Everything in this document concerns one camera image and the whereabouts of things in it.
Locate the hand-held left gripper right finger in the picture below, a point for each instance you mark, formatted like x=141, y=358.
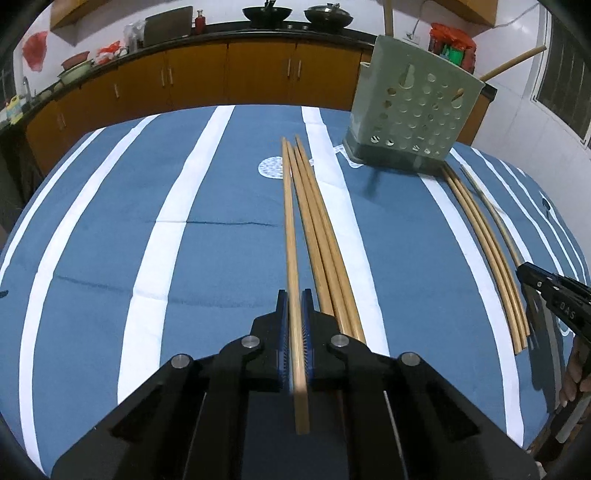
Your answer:
x=306, y=332

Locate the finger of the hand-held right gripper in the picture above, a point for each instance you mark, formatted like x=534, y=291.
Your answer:
x=535, y=277

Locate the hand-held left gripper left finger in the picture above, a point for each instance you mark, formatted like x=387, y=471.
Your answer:
x=282, y=332

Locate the grey-green perforated utensil holder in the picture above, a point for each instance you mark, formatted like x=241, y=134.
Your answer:
x=392, y=83

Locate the person's right hand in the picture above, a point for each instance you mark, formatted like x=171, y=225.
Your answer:
x=576, y=374

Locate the barred window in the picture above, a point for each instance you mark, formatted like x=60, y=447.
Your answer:
x=565, y=83

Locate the long wooden stick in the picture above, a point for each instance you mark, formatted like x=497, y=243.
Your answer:
x=512, y=62

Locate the red bag with bottles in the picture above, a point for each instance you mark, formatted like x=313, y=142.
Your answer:
x=452, y=46

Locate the orange wooden base cabinets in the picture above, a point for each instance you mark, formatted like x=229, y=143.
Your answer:
x=258, y=69

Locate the pale wooden stick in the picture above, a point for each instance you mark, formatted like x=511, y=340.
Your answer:
x=389, y=18

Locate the gas stove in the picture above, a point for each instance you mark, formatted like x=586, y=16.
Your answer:
x=291, y=26

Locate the black wok with lid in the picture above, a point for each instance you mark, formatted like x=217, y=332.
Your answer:
x=328, y=16

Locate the red bottle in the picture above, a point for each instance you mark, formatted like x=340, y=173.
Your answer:
x=200, y=23

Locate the dark cutting board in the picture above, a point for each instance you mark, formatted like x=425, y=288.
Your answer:
x=168, y=26

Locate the green basin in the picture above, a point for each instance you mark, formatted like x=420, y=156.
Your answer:
x=76, y=74

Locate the clear plastic bag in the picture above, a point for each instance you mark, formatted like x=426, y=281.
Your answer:
x=134, y=34

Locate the red basin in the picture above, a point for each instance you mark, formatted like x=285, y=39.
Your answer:
x=76, y=60

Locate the yellow detergent bottle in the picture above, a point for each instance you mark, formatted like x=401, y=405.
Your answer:
x=14, y=110

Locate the metal faucet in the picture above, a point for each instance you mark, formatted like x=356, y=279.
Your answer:
x=27, y=87

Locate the white wall outlet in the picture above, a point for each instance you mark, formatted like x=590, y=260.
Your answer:
x=412, y=37

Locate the red plastic bag on wall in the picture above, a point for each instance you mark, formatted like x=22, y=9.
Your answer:
x=36, y=50

